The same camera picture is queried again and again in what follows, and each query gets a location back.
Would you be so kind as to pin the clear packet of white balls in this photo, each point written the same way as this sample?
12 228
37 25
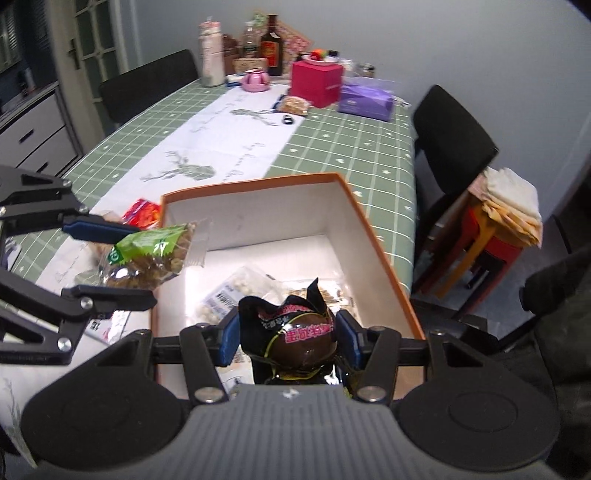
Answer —
226 295

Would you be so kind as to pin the orange cardboard box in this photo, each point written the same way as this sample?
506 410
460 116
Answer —
277 212

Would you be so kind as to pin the purple tissue pack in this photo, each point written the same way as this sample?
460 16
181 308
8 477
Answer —
364 101

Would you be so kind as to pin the glass pane door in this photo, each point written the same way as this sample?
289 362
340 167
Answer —
92 46

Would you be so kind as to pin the white bowl with fruit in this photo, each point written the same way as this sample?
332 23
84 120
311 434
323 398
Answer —
318 57

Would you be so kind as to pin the white drawer cabinet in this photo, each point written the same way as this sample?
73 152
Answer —
37 134

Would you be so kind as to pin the dark brown glass bottle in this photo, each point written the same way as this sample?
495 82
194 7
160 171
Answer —
271 48

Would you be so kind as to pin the clear plastic bottle green label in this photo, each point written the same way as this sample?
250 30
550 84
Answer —
250 39

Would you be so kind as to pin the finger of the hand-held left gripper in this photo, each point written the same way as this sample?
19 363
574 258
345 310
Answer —
97 230
115 297

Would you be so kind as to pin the white table runner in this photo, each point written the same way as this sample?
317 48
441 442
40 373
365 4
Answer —
221 134

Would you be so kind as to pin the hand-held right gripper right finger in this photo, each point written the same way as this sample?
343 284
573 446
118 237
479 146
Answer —
349 339

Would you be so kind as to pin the green label snack packet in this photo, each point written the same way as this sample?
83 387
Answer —
147 251

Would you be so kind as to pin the pink box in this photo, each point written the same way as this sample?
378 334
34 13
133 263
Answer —
316 85

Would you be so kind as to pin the beige small box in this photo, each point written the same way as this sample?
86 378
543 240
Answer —
251 65

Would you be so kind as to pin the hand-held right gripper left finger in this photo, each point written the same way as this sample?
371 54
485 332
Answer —
229 339

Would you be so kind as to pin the flat red snack packet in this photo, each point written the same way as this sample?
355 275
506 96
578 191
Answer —
143 214

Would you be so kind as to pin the pink round container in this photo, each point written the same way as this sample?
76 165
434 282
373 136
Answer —
256 82

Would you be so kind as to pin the clear puffed rice cake packet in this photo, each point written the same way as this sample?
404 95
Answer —
339 295

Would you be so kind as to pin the clear bag of nuts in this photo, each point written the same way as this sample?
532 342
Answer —
295 105

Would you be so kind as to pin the tall white bottle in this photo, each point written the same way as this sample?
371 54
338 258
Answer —
212 55

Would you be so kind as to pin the patterned board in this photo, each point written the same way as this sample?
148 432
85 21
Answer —
293 39

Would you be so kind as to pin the red stool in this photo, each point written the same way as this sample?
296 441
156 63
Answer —
480 244

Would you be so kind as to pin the black snack packet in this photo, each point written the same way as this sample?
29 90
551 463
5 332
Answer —
300 337

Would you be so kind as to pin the black chair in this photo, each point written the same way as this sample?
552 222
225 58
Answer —
450 134
147 85

